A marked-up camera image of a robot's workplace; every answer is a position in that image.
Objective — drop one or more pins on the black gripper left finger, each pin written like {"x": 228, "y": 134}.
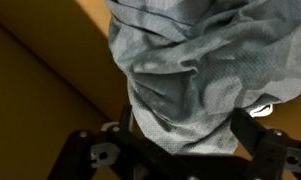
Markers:
{"x": 126, "y": 117}

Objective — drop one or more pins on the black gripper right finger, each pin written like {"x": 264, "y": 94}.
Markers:
{"x": 246, "y": 126}

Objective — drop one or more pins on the blue-grey cloth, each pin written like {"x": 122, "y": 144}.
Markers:
{"x": 196, "y": 66}

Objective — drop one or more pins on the white crumpled cloth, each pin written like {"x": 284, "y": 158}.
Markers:
{"x": 261, "y": 110}

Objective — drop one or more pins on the tan leather armchair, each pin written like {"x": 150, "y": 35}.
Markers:
{"x": 46, "y": 83}

